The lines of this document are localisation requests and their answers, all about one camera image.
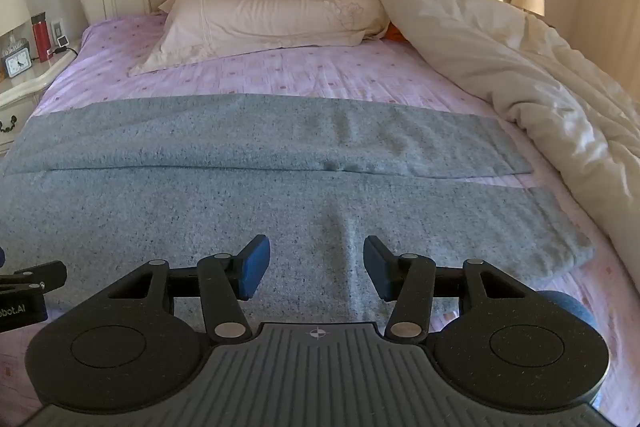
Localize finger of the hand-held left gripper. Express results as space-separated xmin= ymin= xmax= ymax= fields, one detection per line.
xmin=0 ymin=260 xmax=68 ymax=294

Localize small alarm clock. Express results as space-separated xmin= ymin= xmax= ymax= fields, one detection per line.
xmin=2 ymin=47 xmax=34 ymax=78

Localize cream nightstand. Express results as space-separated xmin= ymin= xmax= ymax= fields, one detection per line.
xmin=0 ymin=38 xmax=84 ymax=158

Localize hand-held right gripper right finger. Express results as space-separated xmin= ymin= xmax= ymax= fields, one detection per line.
xmin=363 ymin=235 xmax=539 ymax=341

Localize white duvet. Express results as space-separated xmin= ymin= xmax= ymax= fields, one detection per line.
xmin=347 ymin=0 xmax=640 ymax=297

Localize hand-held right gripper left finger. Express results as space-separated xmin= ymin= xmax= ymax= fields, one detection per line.
xmin=106 ymin=234 xmax=271 ymax=342

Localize white table lamp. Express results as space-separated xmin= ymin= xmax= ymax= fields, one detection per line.
xmin=0 ymin=0 xmax=32 ymax=56

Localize grey pants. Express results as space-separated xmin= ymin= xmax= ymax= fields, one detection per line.
xmin=0 ymin=93 xmax=597 ymax=327

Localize person's right leg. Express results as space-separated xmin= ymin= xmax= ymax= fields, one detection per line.
xmin=537 ymin=289 xmax=597 ymax=334

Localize cream pillow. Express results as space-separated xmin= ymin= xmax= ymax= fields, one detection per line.
xmin=128 ymin=0 xmax=391 ymax=78

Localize red bottle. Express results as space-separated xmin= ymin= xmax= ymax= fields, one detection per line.
xmin=30 ymin=11 xmax=54 ymax=63

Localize orange cloth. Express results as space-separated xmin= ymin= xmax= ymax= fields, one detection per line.
xmin=382 ymin=22 xmax=412 ymax=44

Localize pink patterned bed sheet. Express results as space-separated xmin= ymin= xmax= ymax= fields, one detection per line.
xmin=0 ymin=14 xmax=640 ymax=414

